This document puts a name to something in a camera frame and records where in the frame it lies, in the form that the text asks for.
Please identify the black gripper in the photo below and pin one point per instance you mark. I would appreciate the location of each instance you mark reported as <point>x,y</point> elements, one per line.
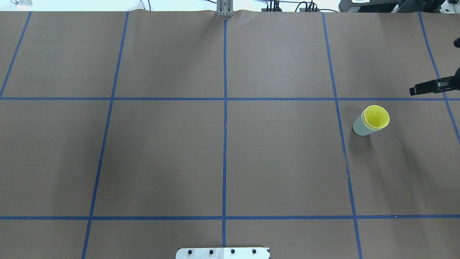
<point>431,87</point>

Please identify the yellow plastic cup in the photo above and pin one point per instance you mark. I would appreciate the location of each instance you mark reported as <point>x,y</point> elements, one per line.
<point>375,117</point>

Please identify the green plastic cup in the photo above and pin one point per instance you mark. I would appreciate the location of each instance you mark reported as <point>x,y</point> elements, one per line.
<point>360,126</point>

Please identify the black box with label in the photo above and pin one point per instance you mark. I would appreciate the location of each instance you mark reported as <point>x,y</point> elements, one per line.
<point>367,6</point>

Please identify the clear tape roll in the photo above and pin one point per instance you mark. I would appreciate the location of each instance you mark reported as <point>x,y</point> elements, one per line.
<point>22,4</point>

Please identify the aluminium frame post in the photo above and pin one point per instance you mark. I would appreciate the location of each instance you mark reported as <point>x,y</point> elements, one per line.
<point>224,8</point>

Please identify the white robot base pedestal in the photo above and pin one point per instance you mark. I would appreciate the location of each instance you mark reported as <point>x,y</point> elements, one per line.
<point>224,253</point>

